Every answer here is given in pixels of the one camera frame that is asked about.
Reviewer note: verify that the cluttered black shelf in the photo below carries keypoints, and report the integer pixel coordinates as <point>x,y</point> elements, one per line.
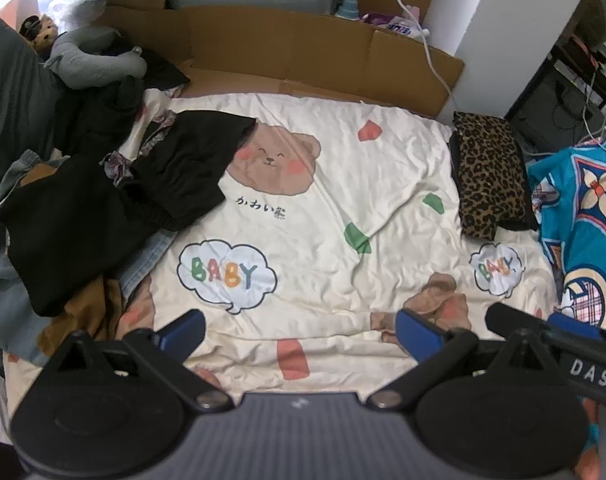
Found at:
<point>583,55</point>

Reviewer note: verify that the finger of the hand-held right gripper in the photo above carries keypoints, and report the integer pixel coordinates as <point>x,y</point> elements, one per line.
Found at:
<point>505,317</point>
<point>575,325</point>

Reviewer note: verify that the grey pillow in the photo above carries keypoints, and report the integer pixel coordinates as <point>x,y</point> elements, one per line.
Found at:
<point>13,100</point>

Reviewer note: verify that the brown garment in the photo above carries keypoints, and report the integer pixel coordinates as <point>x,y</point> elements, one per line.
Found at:
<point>83,320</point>

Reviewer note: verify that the person's right hand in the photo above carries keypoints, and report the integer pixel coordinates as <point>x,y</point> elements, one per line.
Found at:
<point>590,460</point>

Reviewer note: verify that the blue patterned cloth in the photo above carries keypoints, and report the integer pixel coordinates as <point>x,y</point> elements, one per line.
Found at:
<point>578,240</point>

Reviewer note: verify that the black jacket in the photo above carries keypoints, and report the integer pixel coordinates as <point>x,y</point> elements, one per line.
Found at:
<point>108,110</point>

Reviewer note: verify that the grey plush toy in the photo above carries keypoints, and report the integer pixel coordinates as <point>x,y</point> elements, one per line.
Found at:
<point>93,60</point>

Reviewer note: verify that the printed bear blanket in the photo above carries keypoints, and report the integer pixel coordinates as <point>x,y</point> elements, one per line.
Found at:
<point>333,210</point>

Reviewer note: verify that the black cloth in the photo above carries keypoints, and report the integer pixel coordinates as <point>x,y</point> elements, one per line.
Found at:
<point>163,72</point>

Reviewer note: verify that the purple detergent pouch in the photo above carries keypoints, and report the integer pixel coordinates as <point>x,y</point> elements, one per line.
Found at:
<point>390,22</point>

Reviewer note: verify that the teddy bear with cap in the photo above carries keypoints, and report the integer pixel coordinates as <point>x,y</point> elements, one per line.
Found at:
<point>40,35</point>

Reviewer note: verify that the brown cardboard sheet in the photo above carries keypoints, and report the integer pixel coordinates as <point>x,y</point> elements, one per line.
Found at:
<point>283,45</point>

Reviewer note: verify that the blue capped bottle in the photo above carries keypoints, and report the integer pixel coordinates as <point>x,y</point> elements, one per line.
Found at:
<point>348,9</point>

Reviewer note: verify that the denim jeans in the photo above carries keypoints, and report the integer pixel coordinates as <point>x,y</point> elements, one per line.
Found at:
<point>145,257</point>

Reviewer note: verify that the black floral trim garment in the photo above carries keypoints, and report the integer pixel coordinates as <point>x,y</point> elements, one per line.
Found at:
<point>68,240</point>

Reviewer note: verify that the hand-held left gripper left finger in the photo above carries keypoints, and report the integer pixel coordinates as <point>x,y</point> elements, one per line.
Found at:
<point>183,332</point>

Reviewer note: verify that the leopard print garment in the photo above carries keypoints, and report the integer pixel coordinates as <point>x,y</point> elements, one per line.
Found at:
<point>490,175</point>

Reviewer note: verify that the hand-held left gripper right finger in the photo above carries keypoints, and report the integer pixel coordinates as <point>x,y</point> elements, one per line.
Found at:
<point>418,335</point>

